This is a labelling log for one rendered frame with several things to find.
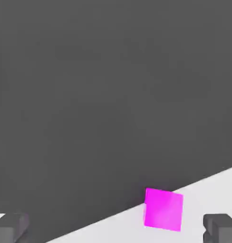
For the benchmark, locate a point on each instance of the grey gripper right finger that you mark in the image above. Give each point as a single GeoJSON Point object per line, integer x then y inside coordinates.
{"type": "Point", "coordinates": [222, 229]}

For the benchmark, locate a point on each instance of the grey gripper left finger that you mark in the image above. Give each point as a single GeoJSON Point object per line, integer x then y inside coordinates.
{"type": "Point", "coordinates": [9, 229]}

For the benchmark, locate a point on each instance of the small magenta cube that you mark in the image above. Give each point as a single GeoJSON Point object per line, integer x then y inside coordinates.
{"type": "Point", "coordinates": [162, 209]}

